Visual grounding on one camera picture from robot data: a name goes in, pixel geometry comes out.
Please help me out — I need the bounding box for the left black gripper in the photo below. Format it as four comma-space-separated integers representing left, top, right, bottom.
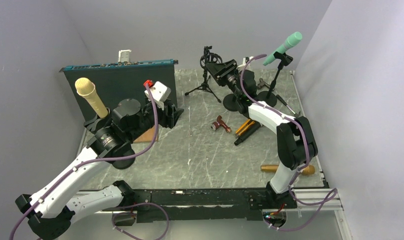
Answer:
127, 98, 184, 142

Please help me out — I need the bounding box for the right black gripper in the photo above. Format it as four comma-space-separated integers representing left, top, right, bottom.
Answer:
206, 59, 243, 99

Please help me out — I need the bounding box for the black tripod shock mount stand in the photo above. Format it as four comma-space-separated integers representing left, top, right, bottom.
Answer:
184, 46, 223, 103

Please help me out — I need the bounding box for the black condenser microphone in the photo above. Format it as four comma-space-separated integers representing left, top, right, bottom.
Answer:
234, 121, 262, 146

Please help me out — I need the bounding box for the gold microphone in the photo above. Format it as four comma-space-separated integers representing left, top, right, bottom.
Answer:
261, 164, 316, 176

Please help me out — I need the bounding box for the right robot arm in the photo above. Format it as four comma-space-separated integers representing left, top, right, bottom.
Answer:
205, 60, 318, 208

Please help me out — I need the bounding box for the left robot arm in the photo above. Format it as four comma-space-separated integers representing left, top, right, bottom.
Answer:
15, 98, 183, 240

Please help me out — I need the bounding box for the black round-base clip stand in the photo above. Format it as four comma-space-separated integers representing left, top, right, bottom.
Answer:
257, 51, 293, 107

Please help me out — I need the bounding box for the mint green microphone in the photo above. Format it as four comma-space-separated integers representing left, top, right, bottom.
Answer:
263, 31, 303, 66

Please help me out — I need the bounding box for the black left round-base stand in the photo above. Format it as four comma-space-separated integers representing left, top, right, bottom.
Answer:
83, 114, 135, 159

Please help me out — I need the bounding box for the cream yellow microphone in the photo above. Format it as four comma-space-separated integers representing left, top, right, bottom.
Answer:
74, 77, 108, 119

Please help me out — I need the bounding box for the brown wooden board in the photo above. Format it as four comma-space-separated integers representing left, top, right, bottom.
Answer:
133, 127, 157, 144

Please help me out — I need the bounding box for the grey metal clamp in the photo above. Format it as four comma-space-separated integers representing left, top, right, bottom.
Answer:
257, 78, 270, 90

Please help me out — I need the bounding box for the orange utility knife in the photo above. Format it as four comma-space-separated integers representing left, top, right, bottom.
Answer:
235, 119, 254, 138

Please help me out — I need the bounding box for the dark rack unit blue edge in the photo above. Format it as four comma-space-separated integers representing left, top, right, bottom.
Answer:
60, 59, 178, 121

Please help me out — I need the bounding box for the white block behind rack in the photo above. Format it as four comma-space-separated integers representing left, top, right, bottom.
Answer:
118, 49, 132, 63

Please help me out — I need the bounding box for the small grey hammer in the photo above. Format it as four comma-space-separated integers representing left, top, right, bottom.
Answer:
276, 94, 301, 118

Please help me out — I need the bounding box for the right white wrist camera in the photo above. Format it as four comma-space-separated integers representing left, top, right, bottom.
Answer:
237, 56, 253, 70

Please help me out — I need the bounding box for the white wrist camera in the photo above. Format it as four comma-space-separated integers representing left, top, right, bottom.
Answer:
237, 56, 253, 70
143, 80, 171, 110

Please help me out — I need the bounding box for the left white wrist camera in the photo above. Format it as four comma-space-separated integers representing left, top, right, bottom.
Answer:
143, 80, 171, 110

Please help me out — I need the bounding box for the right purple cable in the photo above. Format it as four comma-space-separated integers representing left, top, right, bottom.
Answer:
240, 53, 339, 233

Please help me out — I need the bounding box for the purple cable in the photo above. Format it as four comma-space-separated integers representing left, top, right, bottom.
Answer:
8, 84, 160, 240
240, 53, 339, 233

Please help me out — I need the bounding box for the black round-base shock mount stand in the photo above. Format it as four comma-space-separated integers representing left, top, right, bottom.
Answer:
222, 93, 244, 114

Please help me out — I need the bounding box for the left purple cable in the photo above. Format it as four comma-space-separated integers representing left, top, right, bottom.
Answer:
8, 84, 160, 240

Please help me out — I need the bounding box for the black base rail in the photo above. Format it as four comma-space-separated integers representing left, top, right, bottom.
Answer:
111, 187, 297, 223

